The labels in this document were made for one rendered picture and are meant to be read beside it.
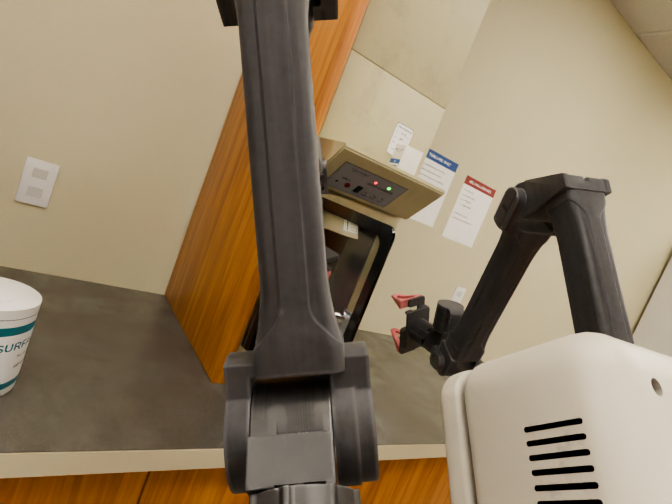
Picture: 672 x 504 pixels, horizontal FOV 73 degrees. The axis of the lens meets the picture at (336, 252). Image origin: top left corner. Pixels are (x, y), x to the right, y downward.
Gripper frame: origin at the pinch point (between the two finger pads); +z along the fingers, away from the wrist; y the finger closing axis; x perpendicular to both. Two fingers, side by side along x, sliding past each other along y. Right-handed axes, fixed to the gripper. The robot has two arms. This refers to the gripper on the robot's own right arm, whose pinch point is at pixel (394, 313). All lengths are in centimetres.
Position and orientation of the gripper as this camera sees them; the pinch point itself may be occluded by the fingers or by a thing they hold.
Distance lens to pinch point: 116.8
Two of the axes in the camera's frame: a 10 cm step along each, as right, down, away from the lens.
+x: -8.7, 1.9, -4.7
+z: -5.0, -3.0, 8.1
